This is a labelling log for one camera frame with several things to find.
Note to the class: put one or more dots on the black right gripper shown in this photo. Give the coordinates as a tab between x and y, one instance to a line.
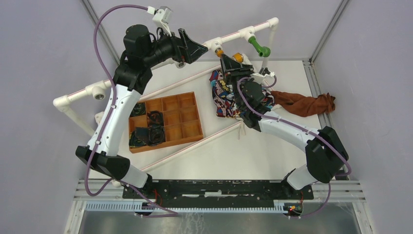
231	68

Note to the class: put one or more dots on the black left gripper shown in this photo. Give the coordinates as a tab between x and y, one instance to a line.
191	50

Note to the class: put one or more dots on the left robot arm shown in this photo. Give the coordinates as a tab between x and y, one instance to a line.
100	153

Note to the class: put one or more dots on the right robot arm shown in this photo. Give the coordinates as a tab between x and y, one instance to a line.
324	151

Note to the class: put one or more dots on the green plastic water faucet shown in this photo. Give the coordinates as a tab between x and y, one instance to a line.
262	51

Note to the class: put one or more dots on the comic print cloth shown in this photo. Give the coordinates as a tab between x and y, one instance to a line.
229	104

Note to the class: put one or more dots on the wooden compartment tray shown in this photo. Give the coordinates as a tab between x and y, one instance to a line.
181	120

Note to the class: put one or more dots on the brown cloth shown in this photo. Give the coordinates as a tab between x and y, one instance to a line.
303	106

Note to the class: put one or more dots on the dark patterned rolled cloth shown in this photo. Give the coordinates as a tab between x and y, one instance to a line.
150	136

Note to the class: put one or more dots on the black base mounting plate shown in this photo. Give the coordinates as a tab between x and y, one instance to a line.
170	193

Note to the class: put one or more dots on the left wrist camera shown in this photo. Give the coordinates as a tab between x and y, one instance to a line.
161	18

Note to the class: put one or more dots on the white slotted cable duct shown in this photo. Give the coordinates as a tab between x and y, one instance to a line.
138	206

